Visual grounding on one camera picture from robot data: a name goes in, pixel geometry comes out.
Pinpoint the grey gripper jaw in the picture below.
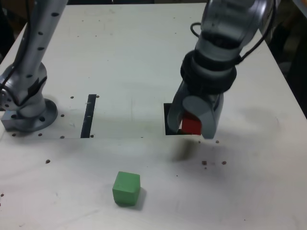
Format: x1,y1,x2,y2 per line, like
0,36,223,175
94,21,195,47
181,92,225,140
167,80,187,133

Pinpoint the green cube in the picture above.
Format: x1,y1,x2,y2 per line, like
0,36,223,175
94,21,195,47
112,171,141,207

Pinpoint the black tape square outline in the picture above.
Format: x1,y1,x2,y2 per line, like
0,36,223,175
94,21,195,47
163,103,204,136

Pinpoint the pale hanging cloth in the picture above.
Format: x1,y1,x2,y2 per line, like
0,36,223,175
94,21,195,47
260,0,283,45

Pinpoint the black cable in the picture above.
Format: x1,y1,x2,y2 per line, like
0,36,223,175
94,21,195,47
0,0,276,92

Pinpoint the black tape strip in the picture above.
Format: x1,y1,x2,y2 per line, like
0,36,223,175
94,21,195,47
80,94,96,139

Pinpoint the brown cardboard box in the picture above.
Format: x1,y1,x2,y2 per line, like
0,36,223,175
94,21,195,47
0,7,29,32

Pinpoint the red cube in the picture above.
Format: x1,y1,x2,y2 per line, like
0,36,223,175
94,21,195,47
181,112,201,135

